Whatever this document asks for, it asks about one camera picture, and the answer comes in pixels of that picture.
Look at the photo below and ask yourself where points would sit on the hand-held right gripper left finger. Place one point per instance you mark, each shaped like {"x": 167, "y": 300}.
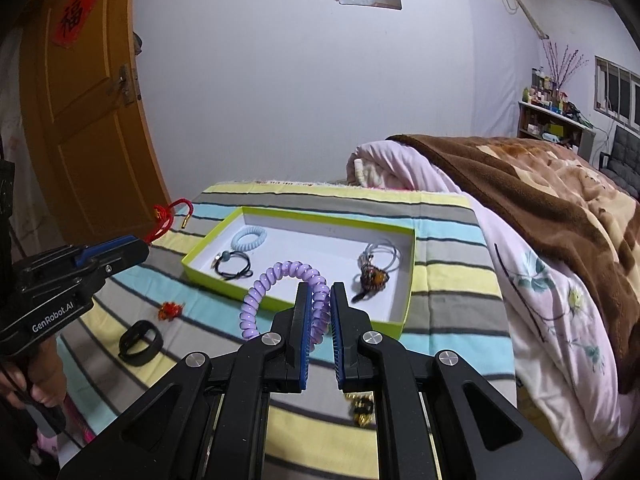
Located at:
{"x": 302, "y": 340}

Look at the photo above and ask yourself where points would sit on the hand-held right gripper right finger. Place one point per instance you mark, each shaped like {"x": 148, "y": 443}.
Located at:
{"x": 337, "y": 340}

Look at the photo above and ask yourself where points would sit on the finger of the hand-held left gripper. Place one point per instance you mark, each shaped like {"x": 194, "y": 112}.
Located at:
{"x": 100, "y": 250}
{"x": 125, "y": 256}

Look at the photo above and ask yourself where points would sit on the brown amber hair claw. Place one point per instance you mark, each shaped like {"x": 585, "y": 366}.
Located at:
{"x": 372, "y": 277}

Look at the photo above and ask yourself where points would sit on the green shallow cardboard box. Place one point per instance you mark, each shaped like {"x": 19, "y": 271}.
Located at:
{"x": 310, "y": 240}

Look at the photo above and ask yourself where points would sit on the person's left hand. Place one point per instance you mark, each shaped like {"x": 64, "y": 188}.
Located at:
{"x": 47, "y": 375}

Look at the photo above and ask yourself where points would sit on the red knot charm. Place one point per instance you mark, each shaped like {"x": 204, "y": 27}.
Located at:
{"x": 170, "y": 311}

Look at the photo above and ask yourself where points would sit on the gold black charm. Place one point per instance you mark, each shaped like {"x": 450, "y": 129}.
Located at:
{"x": 361, "y": 407}

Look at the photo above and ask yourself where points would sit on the black wristband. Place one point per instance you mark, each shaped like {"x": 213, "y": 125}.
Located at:
{"x": 131, "y": 348}

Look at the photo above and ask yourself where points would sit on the wooden door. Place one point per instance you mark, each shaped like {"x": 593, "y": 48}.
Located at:
{"x": 90, "y": 135}

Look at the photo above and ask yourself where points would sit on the striped bed sheet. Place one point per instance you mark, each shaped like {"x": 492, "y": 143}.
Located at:
{"x": 450, "y": 285}

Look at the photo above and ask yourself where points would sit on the floral pink quilt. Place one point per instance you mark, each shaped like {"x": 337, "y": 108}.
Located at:
{"x": 540, "y": 350}

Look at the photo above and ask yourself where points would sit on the red door poster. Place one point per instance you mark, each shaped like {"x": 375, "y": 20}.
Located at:
{"x": 75, "y": 19}

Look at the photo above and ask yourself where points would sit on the brown plush blanket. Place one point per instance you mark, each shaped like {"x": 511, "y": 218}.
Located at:
{"x": 550, "y": 200}

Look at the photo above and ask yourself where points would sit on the cluttered white shelf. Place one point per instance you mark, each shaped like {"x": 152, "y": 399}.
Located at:
{"x": 550, "y": 120}

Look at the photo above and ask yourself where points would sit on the black chair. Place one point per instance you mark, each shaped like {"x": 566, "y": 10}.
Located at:
{"x": 625, "y": 160}

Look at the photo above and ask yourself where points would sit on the purple flower branches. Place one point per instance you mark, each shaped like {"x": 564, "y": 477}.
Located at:
{"x": 562, "y": 67}

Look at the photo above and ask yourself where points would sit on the barred window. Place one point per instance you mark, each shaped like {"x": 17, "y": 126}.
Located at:
{"x": 620, "y": 95}

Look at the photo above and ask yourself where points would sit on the wrapped wall pipe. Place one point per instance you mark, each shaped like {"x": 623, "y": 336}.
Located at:
{"x": 525, "y": 7}

